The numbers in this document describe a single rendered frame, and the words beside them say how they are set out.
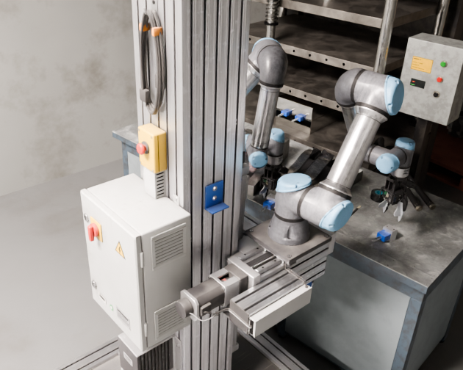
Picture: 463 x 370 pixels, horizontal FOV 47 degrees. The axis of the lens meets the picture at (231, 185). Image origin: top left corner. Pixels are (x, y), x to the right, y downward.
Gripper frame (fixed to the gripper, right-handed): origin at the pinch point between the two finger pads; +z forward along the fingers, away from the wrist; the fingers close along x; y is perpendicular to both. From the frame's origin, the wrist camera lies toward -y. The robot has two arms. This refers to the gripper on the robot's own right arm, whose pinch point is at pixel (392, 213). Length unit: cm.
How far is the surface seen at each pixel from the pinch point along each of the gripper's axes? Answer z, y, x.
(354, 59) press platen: -36, -59, -85
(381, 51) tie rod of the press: -48, -51, -61
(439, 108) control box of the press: -23, -70, -33
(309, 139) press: 14, -43, -96
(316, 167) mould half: 2, -4, -51
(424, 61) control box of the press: -44, -67, -46
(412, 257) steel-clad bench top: 12.7, 1.7, 14.8
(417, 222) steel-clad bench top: 12.7, -21.9, -0.7
